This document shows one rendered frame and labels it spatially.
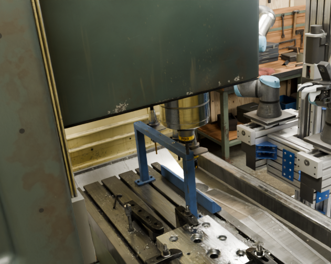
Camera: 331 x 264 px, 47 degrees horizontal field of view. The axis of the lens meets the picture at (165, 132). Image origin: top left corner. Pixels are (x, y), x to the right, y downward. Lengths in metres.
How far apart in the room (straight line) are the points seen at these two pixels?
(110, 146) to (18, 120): 1.64
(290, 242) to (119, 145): 1.11
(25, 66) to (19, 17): 0.08
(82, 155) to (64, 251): 1.48
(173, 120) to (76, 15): 0.44
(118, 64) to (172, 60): 0.15
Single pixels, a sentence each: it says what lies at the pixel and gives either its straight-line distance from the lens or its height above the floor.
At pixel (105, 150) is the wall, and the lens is 2.28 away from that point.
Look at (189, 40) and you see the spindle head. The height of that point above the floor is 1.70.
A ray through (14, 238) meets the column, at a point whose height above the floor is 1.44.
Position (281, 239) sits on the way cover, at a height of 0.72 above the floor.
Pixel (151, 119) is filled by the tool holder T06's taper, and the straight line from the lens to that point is 1.79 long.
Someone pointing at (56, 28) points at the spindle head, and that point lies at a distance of 0.89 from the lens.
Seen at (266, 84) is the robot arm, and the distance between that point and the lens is 2.30.
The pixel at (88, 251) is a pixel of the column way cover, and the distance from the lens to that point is 0.95.
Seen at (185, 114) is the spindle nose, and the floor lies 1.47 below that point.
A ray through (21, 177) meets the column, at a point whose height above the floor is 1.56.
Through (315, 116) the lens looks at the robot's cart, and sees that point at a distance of 2.23.
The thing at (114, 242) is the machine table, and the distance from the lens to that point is 1.59.
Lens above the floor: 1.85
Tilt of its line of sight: 22 degrees down
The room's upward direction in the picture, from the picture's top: 5 degrees counter-clockwise
